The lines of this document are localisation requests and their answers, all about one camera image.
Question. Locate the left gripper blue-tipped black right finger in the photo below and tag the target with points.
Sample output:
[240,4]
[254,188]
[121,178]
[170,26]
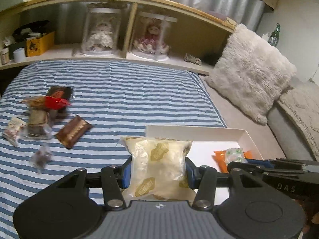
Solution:
[204,180]

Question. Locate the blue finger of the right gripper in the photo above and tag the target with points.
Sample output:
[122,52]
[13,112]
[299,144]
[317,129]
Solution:
[265,163]

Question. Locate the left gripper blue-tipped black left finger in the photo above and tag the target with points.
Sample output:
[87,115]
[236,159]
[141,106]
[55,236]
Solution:
[114,180]

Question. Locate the cream yellow pastry packet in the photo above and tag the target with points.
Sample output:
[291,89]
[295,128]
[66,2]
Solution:
[158,169]

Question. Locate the white seaweed snack packet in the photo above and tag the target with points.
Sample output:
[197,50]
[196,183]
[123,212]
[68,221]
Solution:
[13,129]

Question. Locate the orange snack packet right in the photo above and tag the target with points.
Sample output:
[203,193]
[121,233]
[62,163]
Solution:
[248,155]

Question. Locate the orange snack packet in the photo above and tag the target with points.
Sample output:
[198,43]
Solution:
[219,158]
[248,155]

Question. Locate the orange snack packet left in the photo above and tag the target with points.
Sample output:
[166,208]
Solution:
[219,158]

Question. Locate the green white candy packet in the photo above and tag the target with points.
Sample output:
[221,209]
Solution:
[234,155]

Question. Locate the white shallow cardboard box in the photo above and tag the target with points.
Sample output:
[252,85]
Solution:
[206,141]

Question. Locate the brown gold snack packet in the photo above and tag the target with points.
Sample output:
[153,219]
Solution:
[73,131]

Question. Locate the beige textured blanket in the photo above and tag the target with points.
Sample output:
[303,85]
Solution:
[301,105]

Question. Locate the small clear dark candy packet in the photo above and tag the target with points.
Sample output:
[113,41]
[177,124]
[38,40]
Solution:
[40,158]

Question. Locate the blue white striped quilt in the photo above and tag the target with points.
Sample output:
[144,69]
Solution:
[116,98]

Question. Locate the fluffy cream pillow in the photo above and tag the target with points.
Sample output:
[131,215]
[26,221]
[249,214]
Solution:
[251,73]

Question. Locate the gold foil clear snack packet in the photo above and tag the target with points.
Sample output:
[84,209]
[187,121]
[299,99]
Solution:
[39,125]

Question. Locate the red-ended twisted snack packet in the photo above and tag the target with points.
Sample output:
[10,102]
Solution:
[46,103]

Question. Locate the dark red-label snack packet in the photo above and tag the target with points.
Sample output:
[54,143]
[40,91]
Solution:
[59,92]

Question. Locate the small object on shelf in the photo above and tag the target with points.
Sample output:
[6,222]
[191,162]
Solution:
[191,59]

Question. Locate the green glass bottle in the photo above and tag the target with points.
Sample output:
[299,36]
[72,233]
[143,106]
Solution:
[274,36]

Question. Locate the pink doll in case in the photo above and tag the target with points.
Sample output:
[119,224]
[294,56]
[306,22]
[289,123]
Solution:
[149,36]

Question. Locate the white doll in case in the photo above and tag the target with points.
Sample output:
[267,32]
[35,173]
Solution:
[101,28]

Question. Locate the wooden headboard shelf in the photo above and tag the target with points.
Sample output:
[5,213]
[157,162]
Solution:
[195,31]

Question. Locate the yellow cardboard box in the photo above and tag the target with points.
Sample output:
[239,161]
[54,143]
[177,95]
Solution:
[38,46]

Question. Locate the white cylinder cup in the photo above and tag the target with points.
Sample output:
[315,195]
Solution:
[19,55]

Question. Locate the black bag on shelf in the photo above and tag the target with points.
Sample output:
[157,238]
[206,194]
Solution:
[34,29]

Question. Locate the small labelled jar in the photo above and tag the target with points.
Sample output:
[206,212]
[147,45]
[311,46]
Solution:
[5,58]

